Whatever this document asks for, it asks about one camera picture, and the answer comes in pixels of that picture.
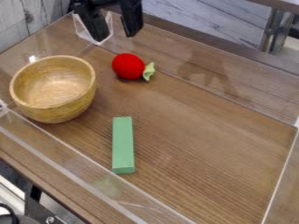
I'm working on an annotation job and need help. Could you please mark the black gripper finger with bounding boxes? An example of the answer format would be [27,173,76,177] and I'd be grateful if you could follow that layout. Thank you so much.
[119,0,144,37]
[73,2,109,42]

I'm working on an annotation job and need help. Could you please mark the red plush strawberry toy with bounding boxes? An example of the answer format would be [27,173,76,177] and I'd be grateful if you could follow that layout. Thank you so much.
[112,53,155,81]

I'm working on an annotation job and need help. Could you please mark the brown wooden bowl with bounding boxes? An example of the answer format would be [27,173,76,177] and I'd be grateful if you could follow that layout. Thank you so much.
[9,55,97,123]

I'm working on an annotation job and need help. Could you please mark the green rectangular stick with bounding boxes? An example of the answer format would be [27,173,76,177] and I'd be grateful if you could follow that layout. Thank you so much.
[112,116,136,174]

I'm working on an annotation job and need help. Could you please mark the metal table leg background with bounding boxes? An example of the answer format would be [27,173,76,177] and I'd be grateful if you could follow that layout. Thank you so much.
[259,9,295,54]

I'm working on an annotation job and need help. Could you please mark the clear acrylic corner bracket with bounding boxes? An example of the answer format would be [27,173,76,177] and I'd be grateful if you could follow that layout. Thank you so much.
[72,11,113,46]

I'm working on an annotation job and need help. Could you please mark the clear acrylic table guard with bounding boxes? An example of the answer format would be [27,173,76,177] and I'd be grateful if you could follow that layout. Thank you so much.
[0,101,195,224]

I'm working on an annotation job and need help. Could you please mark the black cable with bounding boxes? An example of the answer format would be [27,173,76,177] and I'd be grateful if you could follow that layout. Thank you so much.
[0,202,21,224]

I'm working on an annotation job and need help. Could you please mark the black stand under table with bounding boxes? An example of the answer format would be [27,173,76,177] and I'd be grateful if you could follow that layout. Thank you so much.
[24,185,67,224]

